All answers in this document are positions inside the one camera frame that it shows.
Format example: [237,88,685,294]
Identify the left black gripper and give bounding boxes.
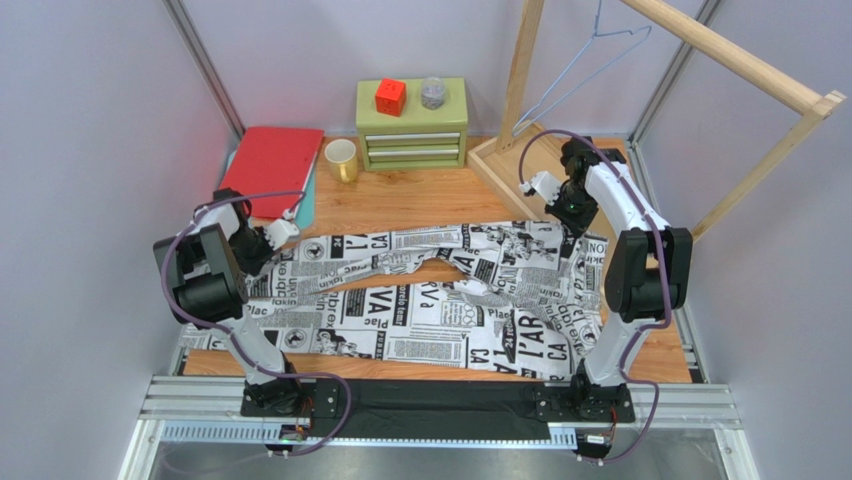
[228,226,282,277]

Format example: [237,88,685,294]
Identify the newspaper print trousers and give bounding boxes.
[178,220,610,382]

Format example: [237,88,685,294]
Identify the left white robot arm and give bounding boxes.
[153,188,306,417]

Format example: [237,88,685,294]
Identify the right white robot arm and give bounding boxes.
[542,137,693,421]

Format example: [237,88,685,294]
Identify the teal cutting board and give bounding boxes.
[220,148,317,229]

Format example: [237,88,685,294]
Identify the wooden clothes rack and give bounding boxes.
[467,1,846,239]

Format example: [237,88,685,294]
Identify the red board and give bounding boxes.
[219,126,324,195]

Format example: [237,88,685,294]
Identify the yellow mug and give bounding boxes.
[324,138,358,184]

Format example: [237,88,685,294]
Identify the green drawer cabinet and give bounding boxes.
[355,77,468,171]

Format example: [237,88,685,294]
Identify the clear glass jar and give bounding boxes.
[420,76,446,110]

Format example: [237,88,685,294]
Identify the red cube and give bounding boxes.
[374,78,408,117]

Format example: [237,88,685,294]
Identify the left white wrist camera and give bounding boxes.
[263,210,302,250]

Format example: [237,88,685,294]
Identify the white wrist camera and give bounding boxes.
[519,171,562,205]
[263,210,302,250]

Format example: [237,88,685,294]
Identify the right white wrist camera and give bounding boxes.
[519,171,562,205]

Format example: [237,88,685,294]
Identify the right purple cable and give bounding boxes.
[517,129,674,465]

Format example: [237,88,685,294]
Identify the purple cable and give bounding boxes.
[517,129,674,465]
[159,190,354,459]

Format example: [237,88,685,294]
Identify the blue wire hanger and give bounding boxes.
[511,0,654,138]

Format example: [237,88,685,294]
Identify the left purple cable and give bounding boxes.
[159,190,354,459]

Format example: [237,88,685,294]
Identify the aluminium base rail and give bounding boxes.
[137,376,759,479]

